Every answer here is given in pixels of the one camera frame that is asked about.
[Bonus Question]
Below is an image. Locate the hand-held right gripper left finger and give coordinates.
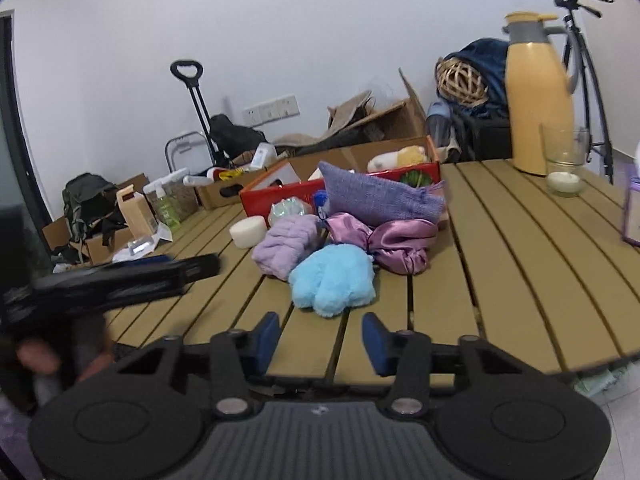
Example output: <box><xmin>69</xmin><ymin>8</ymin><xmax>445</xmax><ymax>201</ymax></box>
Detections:
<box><xmin>107</xmin><ymin>311</ymin><xmax>282</xmax><ymax>420</ymax></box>

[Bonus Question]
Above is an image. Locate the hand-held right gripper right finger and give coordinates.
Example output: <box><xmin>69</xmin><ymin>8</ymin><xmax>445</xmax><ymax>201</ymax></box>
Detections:
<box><xmin>361</xmin><ymin>312</ymin><xmax>543</xmax><ymax>420</ymax></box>

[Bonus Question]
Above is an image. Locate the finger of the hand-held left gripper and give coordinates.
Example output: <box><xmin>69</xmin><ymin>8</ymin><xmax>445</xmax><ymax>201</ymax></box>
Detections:
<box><xmin>115</xmin><ymin>254</ymin><xmax>222</xmax><ymax>286</ymax></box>
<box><xmin>102</xmin><ymin>279</ymin><xmax>191</xmax><ymax>313</ymax></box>

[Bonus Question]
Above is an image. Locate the light blue plush toy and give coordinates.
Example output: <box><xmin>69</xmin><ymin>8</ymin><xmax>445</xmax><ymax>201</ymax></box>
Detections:
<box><xmin>288</xmin><ymin>244</ymin><xmax>377</xmax><ymax>318</ymax></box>

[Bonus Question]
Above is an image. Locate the lilac fluffy towel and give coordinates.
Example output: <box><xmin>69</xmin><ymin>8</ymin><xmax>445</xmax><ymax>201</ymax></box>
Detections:
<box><xmin>251</xmin><ymin>215</ymin><xmax>326</xmax><ymax>281</ymax></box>

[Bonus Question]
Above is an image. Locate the red cardboard box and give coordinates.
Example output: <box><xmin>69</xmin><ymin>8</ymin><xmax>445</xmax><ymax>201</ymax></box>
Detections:
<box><xmin>239</xmin><ymin>135</ymin><xmax>444</xmax><ymax>217</ymax></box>

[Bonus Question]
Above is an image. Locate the iridescent clear bag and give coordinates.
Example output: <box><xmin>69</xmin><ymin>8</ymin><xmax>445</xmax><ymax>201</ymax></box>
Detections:
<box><xmin>268</xmin><ymin>197</ymin><xmax>313</xmax><ymax>228</ymax></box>

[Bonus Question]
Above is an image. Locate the pink satin scrunchie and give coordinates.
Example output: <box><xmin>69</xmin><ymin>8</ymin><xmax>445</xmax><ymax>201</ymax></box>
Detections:
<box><xmin>325</xmin><ymin>212</ymin><xmax>441</xmax><ymax>276</ymax></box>

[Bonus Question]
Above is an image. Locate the purple woven pouch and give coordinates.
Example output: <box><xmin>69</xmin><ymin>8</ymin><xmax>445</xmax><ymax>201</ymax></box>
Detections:
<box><xmin>318</xmin><ymin>161</ymin><xmax>446</xmax><ymax>228</ymax></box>

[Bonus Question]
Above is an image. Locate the person's left hand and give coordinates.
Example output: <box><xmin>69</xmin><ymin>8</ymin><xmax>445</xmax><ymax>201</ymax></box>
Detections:
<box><xmin>15</xmin><ymin>337</ymin><xmax>116</xmax><ymax>396</ymax></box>

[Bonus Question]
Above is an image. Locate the clear plastic bag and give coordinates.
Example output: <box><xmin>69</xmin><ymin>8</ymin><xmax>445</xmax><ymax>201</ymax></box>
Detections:
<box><xmin>112</xmin><ymin>230</ymin><xmax>173</xmax><ymax>263</ymax></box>

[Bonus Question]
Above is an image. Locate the green spray bottle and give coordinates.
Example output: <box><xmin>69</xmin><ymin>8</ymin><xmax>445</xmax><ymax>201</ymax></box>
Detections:
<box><xmin>145</xmin><ymin>180</ymin><xmax>182</xmax><ymax>233</ymax></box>

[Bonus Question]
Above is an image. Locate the woven basket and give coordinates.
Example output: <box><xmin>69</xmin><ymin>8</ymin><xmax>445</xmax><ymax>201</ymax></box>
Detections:
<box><xmin>172</xmin><ymin>180</ymin><xmax>202</xmax><ymax>221</ymax></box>

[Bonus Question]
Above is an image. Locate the small brown cardboard box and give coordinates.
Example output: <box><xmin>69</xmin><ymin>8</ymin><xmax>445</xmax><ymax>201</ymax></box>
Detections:
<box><xmin>195</xmin><ymin>160</ymin><xmax>291</xmax><ymax>211</ymax></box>

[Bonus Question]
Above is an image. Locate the small brown carton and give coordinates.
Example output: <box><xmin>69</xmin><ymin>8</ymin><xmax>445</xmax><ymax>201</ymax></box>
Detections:
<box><xmin>116</xmin><ymin>185</ymin><xmax>158</xmax><ymax>241</ymax></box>

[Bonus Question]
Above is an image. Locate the white bottle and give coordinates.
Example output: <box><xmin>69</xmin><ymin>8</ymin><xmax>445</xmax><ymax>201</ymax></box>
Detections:
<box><xmin>182</xmin><ymin>167</ymin><xmax>217</xmax><ymax>188</ymax></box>

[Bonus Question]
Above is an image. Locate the dark backpack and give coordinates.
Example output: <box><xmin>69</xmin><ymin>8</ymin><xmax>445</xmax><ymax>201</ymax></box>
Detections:
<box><xmin>62</xmin><ymin>173</ymin><xmax>126</xmax><ymax>261</ymax></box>

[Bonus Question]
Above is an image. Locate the metal folding stool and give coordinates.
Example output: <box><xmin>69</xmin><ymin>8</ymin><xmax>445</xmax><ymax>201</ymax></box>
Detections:
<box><xmin>165</xmin><ymin>131</ymin><xmax>206</xmax><ymax>181</ymax></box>

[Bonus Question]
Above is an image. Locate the white packet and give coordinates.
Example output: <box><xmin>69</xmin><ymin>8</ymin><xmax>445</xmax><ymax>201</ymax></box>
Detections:
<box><xmin>252</xmin><ymin>142</ymin><xmax>278</xmax><ymax>168</ymax></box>

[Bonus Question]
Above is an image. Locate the black bag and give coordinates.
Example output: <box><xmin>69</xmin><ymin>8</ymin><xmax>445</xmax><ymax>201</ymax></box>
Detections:
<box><xmin>210</xmin><ymin>114</ymin><xmax>268</xmax><ymax>161</ymax></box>

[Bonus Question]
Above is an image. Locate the yellow plush toy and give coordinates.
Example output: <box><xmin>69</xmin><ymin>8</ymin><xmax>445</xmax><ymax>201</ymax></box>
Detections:
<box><xmin>367</xmin><ymin>145</ymin><xmax>431</xmax><ymax>173</ymax></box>

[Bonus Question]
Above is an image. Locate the green floor cloth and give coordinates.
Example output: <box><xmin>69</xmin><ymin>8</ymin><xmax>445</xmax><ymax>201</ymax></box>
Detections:
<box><xmin>575</xmin><ymin>367</ymin><xmax>631</xmax><ymax>398</ymax></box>

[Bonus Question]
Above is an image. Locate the large open cardboard box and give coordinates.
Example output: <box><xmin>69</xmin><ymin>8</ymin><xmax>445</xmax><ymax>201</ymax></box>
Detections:
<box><xmin>327</xmin><ymin>67</ymin><xmax>428</xmax><ymax>146</ymax></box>

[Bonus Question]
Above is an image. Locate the black case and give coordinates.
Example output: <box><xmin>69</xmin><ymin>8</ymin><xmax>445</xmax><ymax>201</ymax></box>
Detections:
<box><xmin>452</xmin><ymin>110</ymin><xmax>513</xmax><ymax>163</ymax></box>

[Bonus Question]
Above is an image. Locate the glass candle jar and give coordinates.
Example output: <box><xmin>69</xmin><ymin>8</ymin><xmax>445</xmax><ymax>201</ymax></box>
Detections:
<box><xmin>540</xmin><ymin>125</ymin><xmax>591</xmax><ymax>197</ymax></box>

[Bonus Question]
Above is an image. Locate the wicker ball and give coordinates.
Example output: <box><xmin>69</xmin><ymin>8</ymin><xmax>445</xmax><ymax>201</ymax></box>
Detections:
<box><xmin>436</xmin><ymin>57</ymin><xmax>490</xmax><ymax>107</ymax></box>

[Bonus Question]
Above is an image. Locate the purple tissue box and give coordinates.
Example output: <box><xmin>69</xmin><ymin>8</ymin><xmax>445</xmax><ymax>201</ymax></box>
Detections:
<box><xmin>621</xmin><ymin>142</ymin><xmax>640</xmax><ymax>247</ymax></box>

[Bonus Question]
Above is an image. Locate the yellow thermos jug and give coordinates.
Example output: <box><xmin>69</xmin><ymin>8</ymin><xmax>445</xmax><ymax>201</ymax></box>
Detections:
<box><xmin>502</xmin><ymin>11</ymin><xmax>583</xmax><ymax>177</ymax></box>

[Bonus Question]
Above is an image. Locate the dark blue blanket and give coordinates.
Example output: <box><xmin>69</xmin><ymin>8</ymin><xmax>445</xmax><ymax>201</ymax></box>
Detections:
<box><xmin>442</xmin><ymin>37</ymin><xmax>511</xmax><ymax>121</ymax></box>

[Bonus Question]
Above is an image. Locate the trolley with black handle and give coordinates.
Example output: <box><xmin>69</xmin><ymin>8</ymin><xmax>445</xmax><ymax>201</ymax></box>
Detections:
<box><xmin>170</xmin><ymin>60</ymin><xmax>226</xmax><ymax>166</ymax></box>

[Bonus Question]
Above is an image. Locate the wall socket panel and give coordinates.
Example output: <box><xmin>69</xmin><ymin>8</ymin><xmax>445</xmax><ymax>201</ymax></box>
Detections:
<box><xmin>243</xmin><ymin>94</ymin><xmax>299</xmax><ymax>125</ymax></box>

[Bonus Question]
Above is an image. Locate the black camera tripod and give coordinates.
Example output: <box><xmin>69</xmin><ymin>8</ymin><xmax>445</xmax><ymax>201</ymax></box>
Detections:
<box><xmin>554</xmin><ymin>0</ymin><xmax>615</xmax><ymax>183</ymax></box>

